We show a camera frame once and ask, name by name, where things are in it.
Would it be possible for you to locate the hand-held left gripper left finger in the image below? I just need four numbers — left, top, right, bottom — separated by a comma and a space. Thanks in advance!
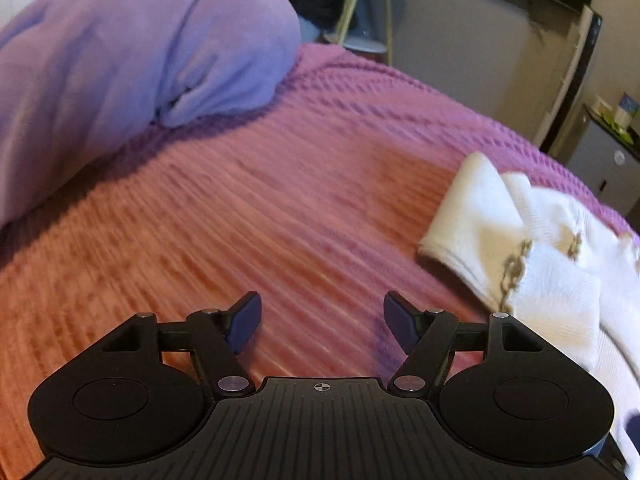
95, 291, 263, 395

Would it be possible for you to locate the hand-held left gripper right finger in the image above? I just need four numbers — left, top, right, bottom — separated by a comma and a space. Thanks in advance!
382, 290, 548, 396

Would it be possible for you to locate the white ribbed knit sweater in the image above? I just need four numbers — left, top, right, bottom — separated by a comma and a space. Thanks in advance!
419, 152, 640, 461

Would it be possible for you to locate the dark clothes heap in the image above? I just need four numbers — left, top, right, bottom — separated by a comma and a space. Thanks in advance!
290, 0, 351, 43

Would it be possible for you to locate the pink ribbed bedspread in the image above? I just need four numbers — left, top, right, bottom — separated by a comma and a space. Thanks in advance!
0, 42, 640, 480

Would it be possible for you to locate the grey nightstand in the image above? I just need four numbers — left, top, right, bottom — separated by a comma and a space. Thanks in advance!
567, 102, 640, 211

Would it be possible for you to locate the white round side table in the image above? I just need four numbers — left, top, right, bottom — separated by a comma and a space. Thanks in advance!
322, 0, 408, 56

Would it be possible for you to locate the lavender fleece blanket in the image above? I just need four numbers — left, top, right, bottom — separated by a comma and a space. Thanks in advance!
0, 0, 302, 226

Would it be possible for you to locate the blue and white box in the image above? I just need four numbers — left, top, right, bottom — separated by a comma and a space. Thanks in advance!
617, 92, 636, 128

